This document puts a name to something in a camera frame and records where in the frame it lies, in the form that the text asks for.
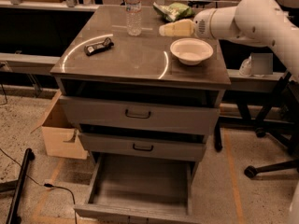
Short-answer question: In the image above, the black office chair base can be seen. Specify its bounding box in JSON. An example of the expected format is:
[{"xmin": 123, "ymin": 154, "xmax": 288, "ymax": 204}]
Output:
[{"xmin": 244, "ymin": 81, "xmax": 299, "ymax": 178}]

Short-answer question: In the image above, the grey open bottom drawer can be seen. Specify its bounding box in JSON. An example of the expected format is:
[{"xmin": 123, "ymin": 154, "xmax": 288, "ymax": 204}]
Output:
[{"xmin": 75, "ymin": 154, "xmax": 200, "ymax": 224}]

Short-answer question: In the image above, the grey drawer cabinet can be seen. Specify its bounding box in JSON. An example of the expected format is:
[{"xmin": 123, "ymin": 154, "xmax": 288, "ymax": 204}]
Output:
[{"xmin": 50, "ymin": 5, "xmax": 232, "ymax": 173}]

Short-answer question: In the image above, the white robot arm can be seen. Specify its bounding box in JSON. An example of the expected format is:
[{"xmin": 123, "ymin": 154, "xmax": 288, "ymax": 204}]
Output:
[{"xmin": 159, "ymin": 0, "xmax": 299, "ymax": 80}]

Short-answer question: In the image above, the clear plastic water bottle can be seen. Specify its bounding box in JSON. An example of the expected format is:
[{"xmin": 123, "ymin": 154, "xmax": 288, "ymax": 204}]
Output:
[{"xmin": 124, "ymin": 0, "xmax": 142, "ymax": 36}]

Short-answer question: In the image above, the grey middle drawer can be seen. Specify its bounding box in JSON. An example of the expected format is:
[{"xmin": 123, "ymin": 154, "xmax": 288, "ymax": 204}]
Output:
[{"xmin": 78, "ymin": 133, "xmax": 206, "ymax": 161}]

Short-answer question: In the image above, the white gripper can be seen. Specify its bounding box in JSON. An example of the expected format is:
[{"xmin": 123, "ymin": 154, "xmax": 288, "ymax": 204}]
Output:
[{"xmin": 159, "ymin": 8, "xmax": 216, "ymax": 39}]

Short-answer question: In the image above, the black stand leg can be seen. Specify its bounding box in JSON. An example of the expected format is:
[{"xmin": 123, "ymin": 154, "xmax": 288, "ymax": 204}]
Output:
[{"xmin": 6, "ymin": 148, "xmax": 35, "ymax": 224}]

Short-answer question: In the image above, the white paper bowl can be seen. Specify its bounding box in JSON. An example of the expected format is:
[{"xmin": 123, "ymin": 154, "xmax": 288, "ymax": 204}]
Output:
[{"xmin": 170, "ymin": 38, "xmax": 214, "ymax": 65}]

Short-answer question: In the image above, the black floor cable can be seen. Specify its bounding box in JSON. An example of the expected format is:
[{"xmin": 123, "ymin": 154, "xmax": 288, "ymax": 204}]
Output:
[{"xmin": 0, "ymin": 147, "xmax": 78, "ymax": 224}]

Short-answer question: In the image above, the green snack bag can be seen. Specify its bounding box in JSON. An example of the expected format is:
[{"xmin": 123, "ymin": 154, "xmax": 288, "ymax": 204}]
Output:
[{"xmin": 153, "ymin": 2, "xmax": 194, "ymax": 22}]

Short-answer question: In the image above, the grey top drawer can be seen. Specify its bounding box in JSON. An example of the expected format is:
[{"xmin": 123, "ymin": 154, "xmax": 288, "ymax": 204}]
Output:
[{"xmin": 59, "ymin": 96, "xmax": 220, "ymax": 135}]

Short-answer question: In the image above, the cardboard box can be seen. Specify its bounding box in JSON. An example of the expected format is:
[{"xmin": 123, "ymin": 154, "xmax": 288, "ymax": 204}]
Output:
[{"xmin": 32, "ymin": 91, "xmax": 88, "ymax": 160}]

